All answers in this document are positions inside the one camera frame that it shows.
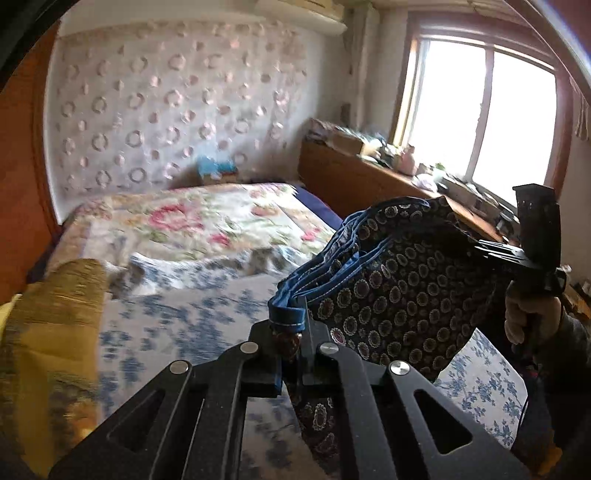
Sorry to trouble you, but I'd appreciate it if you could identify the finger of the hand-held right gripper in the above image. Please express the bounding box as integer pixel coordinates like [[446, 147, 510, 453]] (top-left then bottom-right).
[[475, 239, 522, 271]]

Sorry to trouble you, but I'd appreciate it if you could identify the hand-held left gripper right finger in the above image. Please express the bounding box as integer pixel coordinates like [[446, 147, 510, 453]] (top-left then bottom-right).
[[300, 318, 529, 480]]

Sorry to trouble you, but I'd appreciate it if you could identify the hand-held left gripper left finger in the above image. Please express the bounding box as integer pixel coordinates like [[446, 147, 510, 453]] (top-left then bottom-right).
[[48, 320, 283, 480]]

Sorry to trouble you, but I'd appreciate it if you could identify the navy circle-print garment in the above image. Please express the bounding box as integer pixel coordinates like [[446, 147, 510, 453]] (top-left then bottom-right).
[[268, 196, 509, 476]]

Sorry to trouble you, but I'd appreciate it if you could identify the person's right forearm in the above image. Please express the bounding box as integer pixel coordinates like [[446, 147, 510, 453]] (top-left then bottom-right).
[[538, 309, 591, 402]]

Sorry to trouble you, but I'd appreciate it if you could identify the person's right hand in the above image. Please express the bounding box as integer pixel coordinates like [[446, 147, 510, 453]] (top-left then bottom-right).
[[505, 286, 561, 354]]

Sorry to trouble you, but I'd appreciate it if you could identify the wooden-framed window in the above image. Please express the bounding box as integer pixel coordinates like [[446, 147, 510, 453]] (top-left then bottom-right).
[[390, 18, 573, 204]]

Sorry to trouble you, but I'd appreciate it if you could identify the wooden sideboard cabinet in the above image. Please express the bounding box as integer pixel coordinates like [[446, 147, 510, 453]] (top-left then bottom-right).
[[298, 138, 509, 245]]

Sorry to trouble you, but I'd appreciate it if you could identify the floral patchwork quilt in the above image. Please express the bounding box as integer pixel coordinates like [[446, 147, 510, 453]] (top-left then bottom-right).
[[28, 182, 529, 480]]

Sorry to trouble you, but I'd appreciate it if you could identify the cardboard box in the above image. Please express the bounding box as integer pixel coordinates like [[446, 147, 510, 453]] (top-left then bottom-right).
[[332, 131, 365, 155]]

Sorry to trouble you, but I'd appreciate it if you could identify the stack of papers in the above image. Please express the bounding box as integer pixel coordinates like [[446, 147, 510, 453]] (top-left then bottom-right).
[[307, 117, 338, 141]]

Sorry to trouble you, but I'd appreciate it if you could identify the brown fuzzy pillow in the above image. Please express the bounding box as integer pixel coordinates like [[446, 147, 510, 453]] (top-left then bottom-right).
[[0, 258, 109, 467]]

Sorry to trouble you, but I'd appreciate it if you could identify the white wrapped pipe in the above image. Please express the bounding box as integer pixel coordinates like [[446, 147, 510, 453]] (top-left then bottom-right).
[[344, 4, 384, 134]]

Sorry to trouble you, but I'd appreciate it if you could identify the cream air conditioner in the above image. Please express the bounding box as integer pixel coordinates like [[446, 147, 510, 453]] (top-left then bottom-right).
[[254, 0, 348, 34]]

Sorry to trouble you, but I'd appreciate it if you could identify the wooden slatted wardrobe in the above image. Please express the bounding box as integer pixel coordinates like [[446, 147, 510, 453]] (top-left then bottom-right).
[[0, 23, 61, 305]]

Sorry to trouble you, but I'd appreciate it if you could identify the blue bag by wall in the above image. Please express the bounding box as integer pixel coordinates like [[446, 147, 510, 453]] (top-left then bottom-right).
[[196, 157, 238, 185]]

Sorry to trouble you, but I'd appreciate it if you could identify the circle-patterned wall curtain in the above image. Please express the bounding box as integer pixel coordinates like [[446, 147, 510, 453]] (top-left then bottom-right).
[[44, 21, 310, 208]]

